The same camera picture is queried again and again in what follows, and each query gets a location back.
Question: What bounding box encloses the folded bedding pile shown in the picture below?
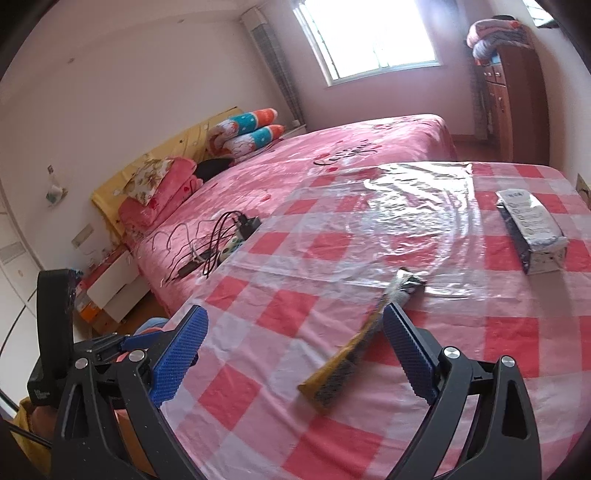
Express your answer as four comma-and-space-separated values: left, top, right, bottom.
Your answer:
465, 16, 534, 58

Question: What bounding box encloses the red white checkered tablecloth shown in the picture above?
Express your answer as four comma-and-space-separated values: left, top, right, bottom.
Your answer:
152, 161, 591, 480

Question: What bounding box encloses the person's left hand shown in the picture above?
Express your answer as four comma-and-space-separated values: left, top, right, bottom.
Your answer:
28, 405, 58, 439

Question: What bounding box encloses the dark power adapter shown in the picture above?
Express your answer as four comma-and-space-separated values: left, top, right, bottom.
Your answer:
235, 213, 263, 236

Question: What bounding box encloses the bed with pink sheet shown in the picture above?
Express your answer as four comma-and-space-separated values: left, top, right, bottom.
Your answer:
122, 113, 458, 319

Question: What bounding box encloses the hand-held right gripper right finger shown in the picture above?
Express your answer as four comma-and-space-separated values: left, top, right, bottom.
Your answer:
382, 302, 543, 480

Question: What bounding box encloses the white power strip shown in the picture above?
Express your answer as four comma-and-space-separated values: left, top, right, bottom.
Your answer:
217, 231, 245, 261

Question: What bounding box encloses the floral pillow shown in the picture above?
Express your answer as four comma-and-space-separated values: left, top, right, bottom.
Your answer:
124, 157, 174, 206

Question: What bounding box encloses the black cable bundle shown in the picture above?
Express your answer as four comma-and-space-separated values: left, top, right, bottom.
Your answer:
157, 210, 245, 282

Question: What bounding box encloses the orange box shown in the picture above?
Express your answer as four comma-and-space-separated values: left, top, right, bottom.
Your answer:
76, 295, 100, 326

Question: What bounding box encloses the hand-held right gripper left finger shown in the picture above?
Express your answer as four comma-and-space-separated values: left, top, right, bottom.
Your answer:
51, 305, 208, 480

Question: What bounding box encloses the thin black cable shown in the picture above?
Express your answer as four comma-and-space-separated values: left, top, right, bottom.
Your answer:
0, 418, 52, 448

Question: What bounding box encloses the person's left forearm yellow sleeve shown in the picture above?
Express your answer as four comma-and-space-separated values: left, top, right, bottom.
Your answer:
11, 399, 51, 476

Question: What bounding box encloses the wall switch plate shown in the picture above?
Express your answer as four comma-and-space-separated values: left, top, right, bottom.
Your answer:
71, 223, 95, 247

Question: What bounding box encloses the side window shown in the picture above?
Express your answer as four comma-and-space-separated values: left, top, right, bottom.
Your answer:
524, 0, 561, 28

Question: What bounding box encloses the black clothing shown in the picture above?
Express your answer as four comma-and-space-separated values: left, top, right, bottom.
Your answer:
195, 158, 236, 182

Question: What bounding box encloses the white cabinet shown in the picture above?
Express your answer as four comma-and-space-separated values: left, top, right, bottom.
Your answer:
0, 185, 47, 324

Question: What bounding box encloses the white nightstand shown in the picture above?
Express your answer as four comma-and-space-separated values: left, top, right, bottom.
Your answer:
76, 244, 148, 335

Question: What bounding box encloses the bright window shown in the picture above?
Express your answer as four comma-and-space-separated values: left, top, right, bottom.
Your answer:
291, 0, 444, 86

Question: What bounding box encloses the yellow headboard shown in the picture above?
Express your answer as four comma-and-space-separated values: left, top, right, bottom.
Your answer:
90, 106, 243, 241

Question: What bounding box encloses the small crumpled milk carton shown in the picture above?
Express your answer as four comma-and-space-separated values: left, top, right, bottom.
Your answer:
495, 188, 570, 275

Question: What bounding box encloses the long yellow black wrapper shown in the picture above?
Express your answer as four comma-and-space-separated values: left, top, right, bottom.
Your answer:
298, 268, 428, 414

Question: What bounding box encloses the tall standing air conditioner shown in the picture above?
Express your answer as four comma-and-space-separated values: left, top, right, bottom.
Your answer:
240, 7, 308, 127

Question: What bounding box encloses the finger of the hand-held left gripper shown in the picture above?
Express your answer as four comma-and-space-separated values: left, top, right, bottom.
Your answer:
74, 332, 162, 356

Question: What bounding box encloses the folded pink blanket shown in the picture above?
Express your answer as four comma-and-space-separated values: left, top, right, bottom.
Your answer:
117, 157, 204, 227

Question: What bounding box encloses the brown wooden cabinet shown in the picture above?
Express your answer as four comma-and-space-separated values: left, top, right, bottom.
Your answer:
480, 41, 550, 162

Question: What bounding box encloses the cartoon print pillow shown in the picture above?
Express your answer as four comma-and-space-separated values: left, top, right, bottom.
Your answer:
210, 107, 280, 144
222, 124, 286, 162

